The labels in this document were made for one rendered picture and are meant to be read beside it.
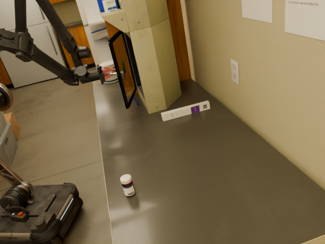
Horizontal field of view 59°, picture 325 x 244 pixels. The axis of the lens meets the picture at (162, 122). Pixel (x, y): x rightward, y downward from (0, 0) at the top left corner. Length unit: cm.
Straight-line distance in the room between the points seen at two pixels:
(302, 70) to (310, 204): 42
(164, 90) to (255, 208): 89
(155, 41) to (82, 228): 158
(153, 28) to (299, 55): 79
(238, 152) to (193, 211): 36
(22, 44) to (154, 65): 64
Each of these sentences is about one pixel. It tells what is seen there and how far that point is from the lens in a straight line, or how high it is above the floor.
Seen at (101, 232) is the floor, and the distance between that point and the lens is 237.
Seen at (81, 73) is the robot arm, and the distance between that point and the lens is 159.
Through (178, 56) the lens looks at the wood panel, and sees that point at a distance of 199.
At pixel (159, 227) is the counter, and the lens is 97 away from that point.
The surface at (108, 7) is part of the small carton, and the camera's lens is 157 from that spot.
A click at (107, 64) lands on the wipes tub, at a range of 229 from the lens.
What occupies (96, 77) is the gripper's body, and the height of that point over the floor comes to 120.
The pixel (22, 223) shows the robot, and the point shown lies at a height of 24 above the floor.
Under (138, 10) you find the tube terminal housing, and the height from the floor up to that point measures 150.
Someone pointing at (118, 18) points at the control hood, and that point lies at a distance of 150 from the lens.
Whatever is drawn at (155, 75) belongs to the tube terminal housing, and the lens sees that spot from 158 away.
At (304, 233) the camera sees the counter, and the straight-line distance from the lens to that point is 95.
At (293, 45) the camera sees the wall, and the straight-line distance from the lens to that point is 105.
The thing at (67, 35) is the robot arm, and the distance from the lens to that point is 190.
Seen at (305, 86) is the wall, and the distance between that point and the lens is 104.
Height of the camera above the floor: 166
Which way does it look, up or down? 28 degrees down
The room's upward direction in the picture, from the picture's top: 12 degrees counter-clockwise
